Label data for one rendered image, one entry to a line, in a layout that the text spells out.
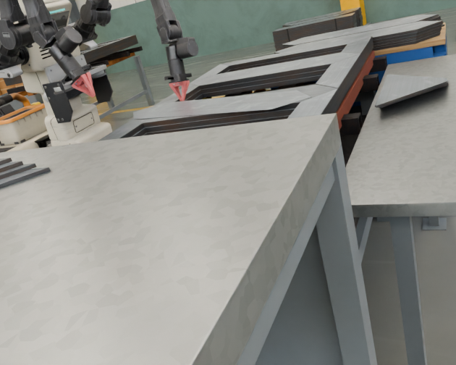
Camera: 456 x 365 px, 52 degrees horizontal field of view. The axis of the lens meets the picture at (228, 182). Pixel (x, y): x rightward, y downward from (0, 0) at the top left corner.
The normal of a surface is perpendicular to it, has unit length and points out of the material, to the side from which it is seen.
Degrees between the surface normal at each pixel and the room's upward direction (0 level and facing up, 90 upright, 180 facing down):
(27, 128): 92
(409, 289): 90
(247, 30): 90
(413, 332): 90
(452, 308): 0
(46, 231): 0
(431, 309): 0
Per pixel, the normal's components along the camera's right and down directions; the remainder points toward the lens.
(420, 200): -0.25, -0.89
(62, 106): -0.41, 0.45
